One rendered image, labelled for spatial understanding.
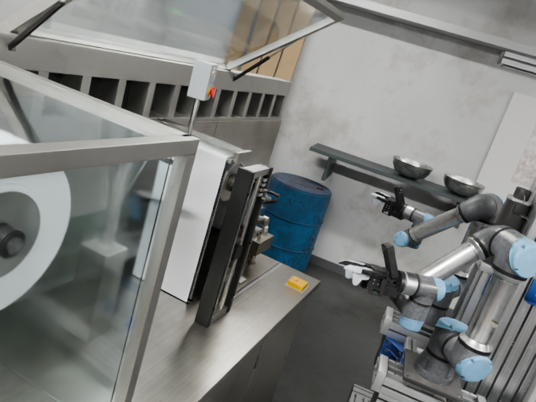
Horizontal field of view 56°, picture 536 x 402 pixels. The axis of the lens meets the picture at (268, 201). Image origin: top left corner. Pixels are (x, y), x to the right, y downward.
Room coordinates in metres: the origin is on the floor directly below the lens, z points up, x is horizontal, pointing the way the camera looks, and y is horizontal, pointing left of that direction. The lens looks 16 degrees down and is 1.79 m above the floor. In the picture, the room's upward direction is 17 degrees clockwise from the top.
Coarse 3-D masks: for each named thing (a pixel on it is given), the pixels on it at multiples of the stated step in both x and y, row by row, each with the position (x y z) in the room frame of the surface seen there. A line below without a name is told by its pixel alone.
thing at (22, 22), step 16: (48, 0) 1.14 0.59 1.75; (64, 0) 1.11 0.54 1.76; (304, 0) 1.70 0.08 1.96; (320, 0) 1.79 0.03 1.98; (16, 16) 1.17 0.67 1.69; (32, 16) 1.15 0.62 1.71; (48, 16) 1.12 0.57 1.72; (336, 16) 1.99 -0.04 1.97; (16, 32) 1.19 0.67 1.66; (32, 32) 1.14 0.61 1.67; (304, 32) 2.09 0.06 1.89; (112, 48) 1.50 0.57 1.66; (272, 48) 2.13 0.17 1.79; (192, 64) 1.92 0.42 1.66; (240, 64) 2.17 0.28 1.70; (256, 64) 2.18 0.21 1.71
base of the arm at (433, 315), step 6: (432, 306) 2.20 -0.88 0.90; (438, 306) 2.19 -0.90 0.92; (432, 312) 2.19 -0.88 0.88; (438, 312) 2.19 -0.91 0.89; (444, 312) 2.20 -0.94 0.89; (426, 318) 2.19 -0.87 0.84; (432, 318) 2.18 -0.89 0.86; (438, 318) 2.18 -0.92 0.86; (426, 324) 2.18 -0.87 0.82; (432, 324) 2.17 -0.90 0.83
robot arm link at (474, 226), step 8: (496, 200) 2.30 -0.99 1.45; (496, 208) 2.27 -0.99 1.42; (496, 216) 2.31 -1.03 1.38; (472, 224) 2.34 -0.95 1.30; (480, 224) 2.31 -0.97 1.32; (488, 224) 2.30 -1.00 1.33; (472, 232) 2.33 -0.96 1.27; (464, 240) 2.35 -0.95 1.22; (472, 264) 2.33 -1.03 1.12; (464, 272) 2.32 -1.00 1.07; (464, 280) 2.30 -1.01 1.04
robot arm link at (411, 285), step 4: (404, 272) 1.55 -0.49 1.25; (408, 272) 1.55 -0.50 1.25; (408, 276) 1.53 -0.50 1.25; (412, 276) 1.54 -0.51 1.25; (416, 276) 1.54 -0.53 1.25; (408, 280) 1.52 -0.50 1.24; (412, 280) 1.53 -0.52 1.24; (416, 280) 1.53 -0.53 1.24; (408, 284) 1.52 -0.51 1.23; (412, 284) 1.52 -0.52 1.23; (416, 284) 1.52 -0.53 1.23; (404, 288) 1.51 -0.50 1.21; (408, 288) 1.51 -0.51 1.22; (412, 288) 1.52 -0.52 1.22; (416, 288) 1.52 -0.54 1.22; (400, 292) 1.53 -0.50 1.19; (404, 292) 1.52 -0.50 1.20; (408, 292) 1.52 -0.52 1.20; (412, 292) 1.52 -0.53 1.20
